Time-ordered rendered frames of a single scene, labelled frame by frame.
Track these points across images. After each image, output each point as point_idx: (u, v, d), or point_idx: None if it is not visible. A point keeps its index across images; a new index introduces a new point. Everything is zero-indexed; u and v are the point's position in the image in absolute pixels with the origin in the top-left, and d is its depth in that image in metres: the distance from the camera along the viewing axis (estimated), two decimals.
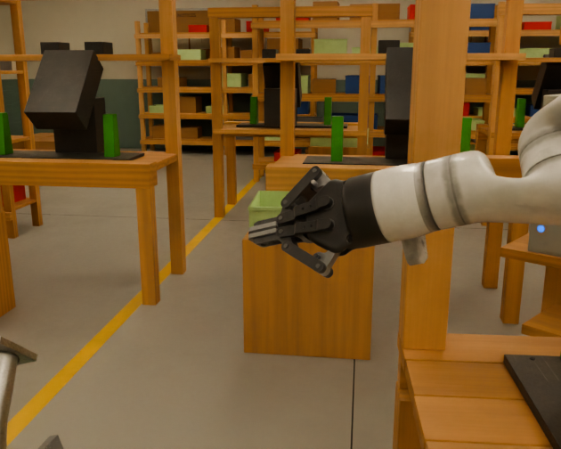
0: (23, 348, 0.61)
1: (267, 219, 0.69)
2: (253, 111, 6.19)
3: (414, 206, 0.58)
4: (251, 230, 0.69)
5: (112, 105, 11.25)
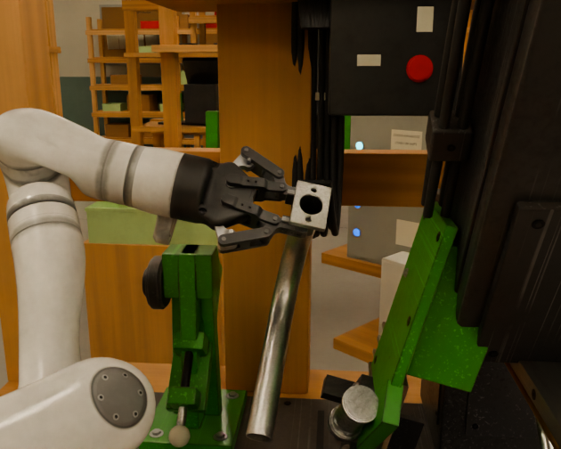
0: (296, 208, 0.67)
1: (291, 229, 0.68)
2: None
3: (147, 149, 0.68)
4: None
5: (68, 103, 11.02)
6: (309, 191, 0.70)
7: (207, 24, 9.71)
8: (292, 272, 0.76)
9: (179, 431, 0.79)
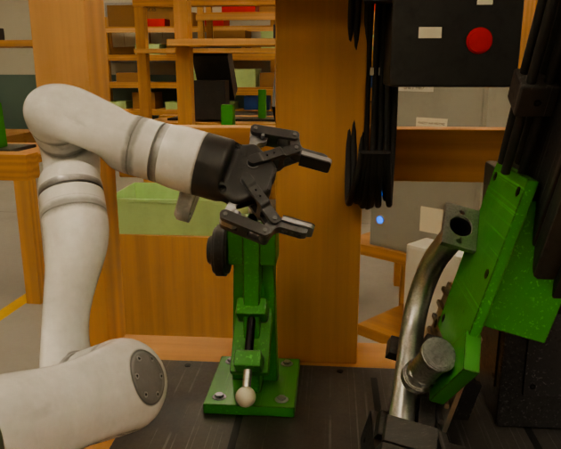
0: (446, 229, 0.69)
1: (290, 229, 0.68)
2: None
3: (173, 126, 0.70)
4: (309, 224, 0.68)
5: None
6: (457, 213, 0.71)
7: (213, 22, 9.74)
8: (426, 291, 0.77)
9: (246, 392, 0.82)
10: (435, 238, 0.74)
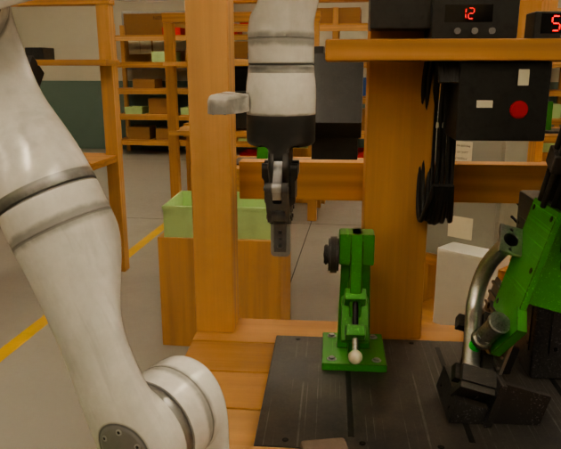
0: (501, 241, 1.05)
1: (286, 237, 0.68)
2: None
3: None
4: (290, 249, 0.70)
5: (90, 106, 11.41)
6: (508, 230, 1.07)
7: None
8: (483, 282, 1.13)
9: (356, 353, 1.18)
10: (491, 247, 1.10)
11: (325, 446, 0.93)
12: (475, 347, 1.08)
